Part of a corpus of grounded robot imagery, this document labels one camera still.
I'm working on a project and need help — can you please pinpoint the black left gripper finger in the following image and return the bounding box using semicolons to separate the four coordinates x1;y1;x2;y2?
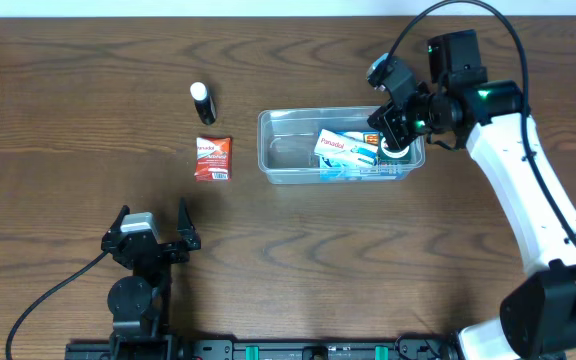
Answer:
177;198;197;239
109;205;130;234

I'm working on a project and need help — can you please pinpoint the green Zam-Buk tin box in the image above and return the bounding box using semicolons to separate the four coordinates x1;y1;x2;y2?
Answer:
378;139;412;166

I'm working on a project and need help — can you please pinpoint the white Panadol box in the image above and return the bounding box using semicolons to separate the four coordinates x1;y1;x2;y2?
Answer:
314;129;378;168

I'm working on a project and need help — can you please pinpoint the red Panadol ActiFast packet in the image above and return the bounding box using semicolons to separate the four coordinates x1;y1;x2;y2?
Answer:
194;137;232;182

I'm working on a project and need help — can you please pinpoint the blue Cool Fever box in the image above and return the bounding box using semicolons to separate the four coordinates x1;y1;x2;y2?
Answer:
316;131;411;180

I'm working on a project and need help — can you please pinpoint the clear plastic container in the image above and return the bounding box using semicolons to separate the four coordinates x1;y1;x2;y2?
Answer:
257;106;425;184

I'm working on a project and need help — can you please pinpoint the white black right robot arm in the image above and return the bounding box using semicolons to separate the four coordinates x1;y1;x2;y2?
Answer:
367;30;576;359

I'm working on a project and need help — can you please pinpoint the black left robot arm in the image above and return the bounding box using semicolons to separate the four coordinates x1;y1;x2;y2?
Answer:
101;200;201;359

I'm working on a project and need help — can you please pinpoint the dark syrup bottle white cap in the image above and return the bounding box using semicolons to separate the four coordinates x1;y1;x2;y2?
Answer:
190;82;217;125

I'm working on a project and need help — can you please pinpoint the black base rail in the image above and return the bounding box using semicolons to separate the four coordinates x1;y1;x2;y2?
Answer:
64;337;463;360

